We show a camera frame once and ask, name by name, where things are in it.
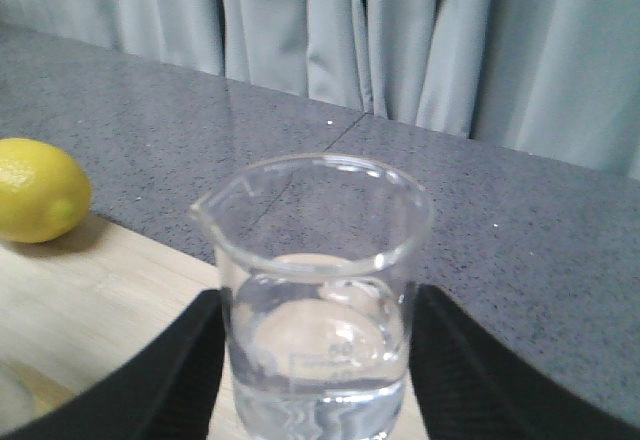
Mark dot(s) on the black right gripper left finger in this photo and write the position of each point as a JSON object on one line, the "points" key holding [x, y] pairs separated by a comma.
{"points": [[167, 391]]}

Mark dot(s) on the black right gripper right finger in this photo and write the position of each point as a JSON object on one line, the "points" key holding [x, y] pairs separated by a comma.
{"points": [[468, 385]]}

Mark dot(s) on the small clear glass beaker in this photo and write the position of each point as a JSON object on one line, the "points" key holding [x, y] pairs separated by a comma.
{"points": [[318, 256]]}

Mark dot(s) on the light wooden cutting board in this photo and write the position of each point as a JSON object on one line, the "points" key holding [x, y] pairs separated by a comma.
{"points": [[76, 309]]}

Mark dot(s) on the yellow lemon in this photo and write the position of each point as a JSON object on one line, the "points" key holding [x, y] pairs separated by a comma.
{"points": [[45, 193]]}

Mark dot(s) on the grey pleated curtain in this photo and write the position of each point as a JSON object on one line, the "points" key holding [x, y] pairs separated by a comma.
{"points": [[554, 78]]}

